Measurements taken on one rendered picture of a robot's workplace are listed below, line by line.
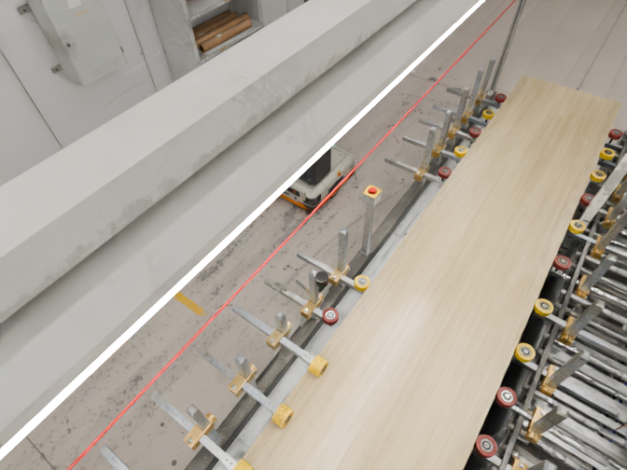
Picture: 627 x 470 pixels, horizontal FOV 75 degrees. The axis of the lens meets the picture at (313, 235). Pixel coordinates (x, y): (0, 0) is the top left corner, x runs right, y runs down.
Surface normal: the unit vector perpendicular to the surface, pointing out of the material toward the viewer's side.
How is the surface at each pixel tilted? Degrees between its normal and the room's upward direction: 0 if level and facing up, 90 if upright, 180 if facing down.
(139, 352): 0
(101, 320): 61
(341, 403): 0
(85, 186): 0
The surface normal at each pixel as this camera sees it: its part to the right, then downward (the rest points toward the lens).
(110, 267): -0.03, -0.63
